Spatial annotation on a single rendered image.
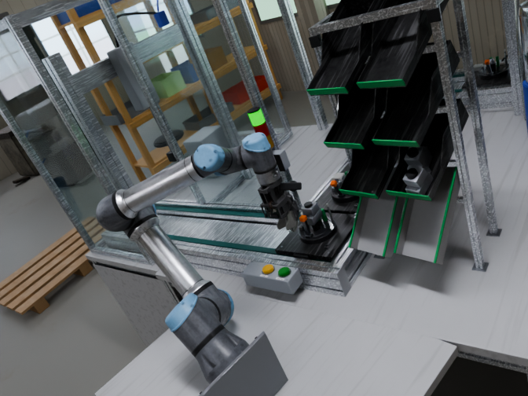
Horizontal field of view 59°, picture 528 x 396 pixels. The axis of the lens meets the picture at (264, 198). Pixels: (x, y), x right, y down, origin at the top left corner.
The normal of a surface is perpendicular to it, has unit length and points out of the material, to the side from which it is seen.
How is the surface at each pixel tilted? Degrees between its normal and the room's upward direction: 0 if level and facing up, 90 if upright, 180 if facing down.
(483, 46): 90
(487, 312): 0
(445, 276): 0
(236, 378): 90
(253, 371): 90
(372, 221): 45
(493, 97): 90
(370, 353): 0
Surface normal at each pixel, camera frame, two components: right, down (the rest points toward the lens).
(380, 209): -0.72, -0.20
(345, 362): -0.34, -0.83
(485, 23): -0.68, 0.55
